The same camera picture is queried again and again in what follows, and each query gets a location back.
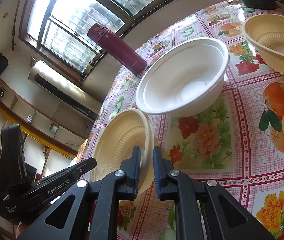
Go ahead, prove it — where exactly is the cream ribbed plastic bowl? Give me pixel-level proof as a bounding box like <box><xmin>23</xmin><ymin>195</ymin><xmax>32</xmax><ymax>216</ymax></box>
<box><xmin>90</xmin><ymin>108</ymin><xmax>158</xmax><ymax>194</ymax></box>

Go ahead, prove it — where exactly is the window with metal bars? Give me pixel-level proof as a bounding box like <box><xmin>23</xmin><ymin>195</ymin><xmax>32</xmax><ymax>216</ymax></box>
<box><xmin>19</xmin><ymin>0</ymin><xmax>174</xmax><ymax>83</ymax></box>

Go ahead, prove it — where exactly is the white tower air conditioner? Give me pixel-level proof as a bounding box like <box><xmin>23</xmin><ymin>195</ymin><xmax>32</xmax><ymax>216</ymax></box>
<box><xmin>28</xmin><ymin>60</ymin><xmax>102</xmax><ymax>121</ymax></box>

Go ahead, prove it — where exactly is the wooden wall shelf unit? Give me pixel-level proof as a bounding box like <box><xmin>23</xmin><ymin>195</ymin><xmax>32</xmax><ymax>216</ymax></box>
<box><xmin>0</xmin><ymin>74</ymin><xmax>93</xmax><ymax>205</ymax></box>

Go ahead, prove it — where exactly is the magenta thermos bottle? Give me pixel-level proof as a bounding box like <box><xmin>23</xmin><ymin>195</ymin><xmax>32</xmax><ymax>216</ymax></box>
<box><xmin>87</xmin><ymin>23</ymin><xmax>147</xmax><ymax>76</ymax></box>

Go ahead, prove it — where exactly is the white paper bowl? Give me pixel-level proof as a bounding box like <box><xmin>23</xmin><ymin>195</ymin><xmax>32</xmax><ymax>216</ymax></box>
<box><xmin>135</xmin><ymin>37</ymin><xmax>230</xmax><ymax>118</ymax></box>

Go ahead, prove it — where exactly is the floral fruit tablecloth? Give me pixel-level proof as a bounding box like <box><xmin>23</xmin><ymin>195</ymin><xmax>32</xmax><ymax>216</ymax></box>
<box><xmin>80</xmin><ymin>0</ymin><xmax>284</xmax><ymax>240</ymax></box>

